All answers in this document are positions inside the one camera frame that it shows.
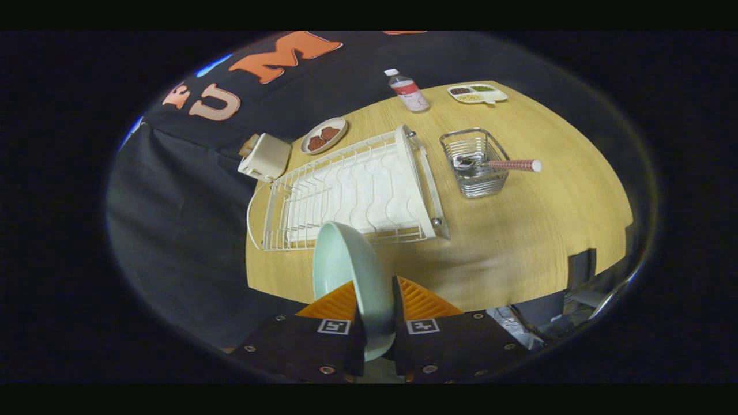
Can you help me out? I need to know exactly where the beige plate with meat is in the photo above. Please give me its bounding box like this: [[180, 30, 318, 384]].
[[299, 116, 349, 156]]

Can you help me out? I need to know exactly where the light green plate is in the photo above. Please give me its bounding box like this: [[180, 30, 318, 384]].
[[312, 221, 399, 363]]

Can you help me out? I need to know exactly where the metal wire basket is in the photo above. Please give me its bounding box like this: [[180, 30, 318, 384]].
[[439, 127, 511, 199]]

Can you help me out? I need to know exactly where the spoon with red patterned handle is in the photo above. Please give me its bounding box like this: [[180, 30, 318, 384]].
[[454, 157, 543, 174]]

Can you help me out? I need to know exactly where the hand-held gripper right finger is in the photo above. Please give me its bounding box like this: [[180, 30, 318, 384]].
[[392, 276, 529, 384]]

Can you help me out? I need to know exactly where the dark furniture piece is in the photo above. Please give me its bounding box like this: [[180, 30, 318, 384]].
[[510, 248, 598, 332]]

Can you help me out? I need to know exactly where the white wire dish rack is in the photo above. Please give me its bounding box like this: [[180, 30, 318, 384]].
[[246, 124, 452, 252]]

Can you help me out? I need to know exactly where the white toaster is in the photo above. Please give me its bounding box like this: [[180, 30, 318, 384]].
[[237, 133, 292, 183]]

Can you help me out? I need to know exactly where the white divided dish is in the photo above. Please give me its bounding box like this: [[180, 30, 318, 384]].
[[447, 83, 509, 106]]

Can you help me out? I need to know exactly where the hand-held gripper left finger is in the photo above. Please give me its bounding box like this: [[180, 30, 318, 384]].
[[229, 281, 367, 384]]

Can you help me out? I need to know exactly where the clear bottle red label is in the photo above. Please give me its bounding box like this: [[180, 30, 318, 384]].
[[384, 68, 431, 114]]

